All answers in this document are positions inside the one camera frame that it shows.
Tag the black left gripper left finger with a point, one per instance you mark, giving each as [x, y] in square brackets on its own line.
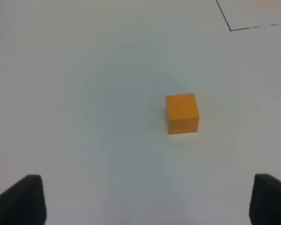
[24, 202]

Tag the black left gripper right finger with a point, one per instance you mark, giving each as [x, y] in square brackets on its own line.
[265, 204]

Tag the orange cube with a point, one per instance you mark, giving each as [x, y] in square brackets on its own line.
[182, 114]

